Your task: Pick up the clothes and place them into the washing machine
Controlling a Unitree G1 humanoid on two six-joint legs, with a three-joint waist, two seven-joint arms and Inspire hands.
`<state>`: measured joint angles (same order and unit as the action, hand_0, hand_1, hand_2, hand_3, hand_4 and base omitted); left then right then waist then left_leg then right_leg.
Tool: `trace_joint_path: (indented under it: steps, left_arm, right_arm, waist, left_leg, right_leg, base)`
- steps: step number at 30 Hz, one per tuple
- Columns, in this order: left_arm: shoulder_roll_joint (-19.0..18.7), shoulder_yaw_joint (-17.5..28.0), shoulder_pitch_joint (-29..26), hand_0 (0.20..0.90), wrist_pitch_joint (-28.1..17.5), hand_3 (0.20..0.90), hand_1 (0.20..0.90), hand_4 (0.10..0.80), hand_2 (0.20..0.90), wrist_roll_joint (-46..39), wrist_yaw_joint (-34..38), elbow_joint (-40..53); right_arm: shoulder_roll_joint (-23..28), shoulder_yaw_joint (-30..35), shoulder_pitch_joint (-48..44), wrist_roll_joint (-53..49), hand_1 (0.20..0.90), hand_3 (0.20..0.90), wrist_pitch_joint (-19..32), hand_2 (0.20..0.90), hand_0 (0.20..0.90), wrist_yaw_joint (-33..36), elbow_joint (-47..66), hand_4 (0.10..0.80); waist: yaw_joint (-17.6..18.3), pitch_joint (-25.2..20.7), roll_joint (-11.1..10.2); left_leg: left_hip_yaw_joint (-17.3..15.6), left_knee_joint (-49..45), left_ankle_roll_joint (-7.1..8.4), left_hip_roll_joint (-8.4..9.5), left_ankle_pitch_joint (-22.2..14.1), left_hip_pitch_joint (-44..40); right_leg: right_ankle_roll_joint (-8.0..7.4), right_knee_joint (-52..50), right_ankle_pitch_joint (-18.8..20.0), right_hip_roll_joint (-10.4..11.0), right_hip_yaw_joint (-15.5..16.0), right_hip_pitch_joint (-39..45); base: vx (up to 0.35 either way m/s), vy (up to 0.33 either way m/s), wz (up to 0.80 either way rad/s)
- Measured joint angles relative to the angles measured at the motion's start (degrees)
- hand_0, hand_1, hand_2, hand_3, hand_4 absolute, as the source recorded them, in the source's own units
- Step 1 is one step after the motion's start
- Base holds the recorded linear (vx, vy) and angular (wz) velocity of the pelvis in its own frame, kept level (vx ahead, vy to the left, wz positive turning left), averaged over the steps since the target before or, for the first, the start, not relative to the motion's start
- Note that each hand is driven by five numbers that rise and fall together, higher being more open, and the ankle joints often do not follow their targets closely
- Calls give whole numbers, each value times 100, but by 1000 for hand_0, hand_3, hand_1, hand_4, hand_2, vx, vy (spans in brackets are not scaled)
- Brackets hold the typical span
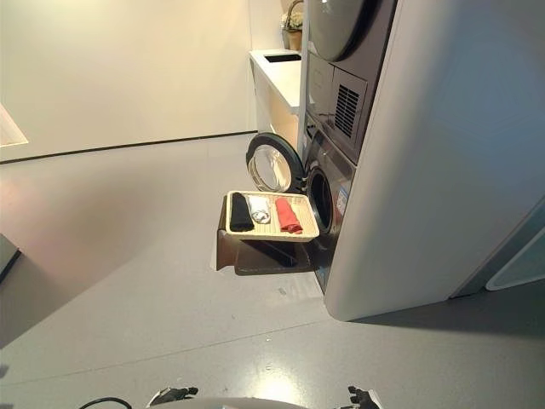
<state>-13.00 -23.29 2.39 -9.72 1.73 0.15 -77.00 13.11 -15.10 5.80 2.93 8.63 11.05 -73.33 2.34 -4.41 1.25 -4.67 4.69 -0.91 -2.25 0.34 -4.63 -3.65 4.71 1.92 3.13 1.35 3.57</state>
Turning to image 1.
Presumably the red cloth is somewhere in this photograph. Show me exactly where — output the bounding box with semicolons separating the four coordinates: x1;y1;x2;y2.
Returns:
275;196;304;234

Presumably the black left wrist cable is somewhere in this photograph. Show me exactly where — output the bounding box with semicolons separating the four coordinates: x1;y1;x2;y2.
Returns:
78;395;138;409

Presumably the white cloth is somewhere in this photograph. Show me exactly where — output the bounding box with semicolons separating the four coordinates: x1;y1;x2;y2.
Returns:
246;194;273;226

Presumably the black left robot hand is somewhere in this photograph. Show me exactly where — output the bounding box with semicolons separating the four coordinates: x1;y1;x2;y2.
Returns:
148;386;199;406

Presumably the cream wicker basket tray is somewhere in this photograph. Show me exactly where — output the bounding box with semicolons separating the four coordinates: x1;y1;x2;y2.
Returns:
225;190;320;245

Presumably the black recessed sink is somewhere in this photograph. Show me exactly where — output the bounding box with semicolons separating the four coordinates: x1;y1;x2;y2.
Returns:
262;51;301;64

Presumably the dark grey stacked dryer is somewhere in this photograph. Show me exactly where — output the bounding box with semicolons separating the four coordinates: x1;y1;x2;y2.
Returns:
302;0;399;165

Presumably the brown stool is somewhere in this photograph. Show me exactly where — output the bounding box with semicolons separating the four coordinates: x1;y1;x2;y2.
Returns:
215;194;314;276

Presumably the glass door panel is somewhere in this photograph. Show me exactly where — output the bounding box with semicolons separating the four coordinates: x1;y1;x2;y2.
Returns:
450;208;545;299

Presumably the grey cabinet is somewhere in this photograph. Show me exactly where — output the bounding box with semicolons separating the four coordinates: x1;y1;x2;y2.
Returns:
0;233;21;286

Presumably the flower pot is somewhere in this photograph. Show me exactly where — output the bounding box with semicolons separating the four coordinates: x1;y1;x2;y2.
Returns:
279;0;305;51

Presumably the white appliance enclosure panel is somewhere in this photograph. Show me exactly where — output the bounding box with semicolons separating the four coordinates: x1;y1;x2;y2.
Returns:
297;0;545;323

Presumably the round glass washer door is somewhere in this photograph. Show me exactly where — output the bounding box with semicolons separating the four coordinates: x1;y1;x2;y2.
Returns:
245;132;308;198

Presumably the black cloth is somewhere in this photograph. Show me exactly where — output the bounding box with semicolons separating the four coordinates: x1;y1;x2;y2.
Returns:
230;193;255;234

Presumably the white counter cabinet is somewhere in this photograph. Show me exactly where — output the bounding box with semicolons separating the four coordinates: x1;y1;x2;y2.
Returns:
249;49;304;148

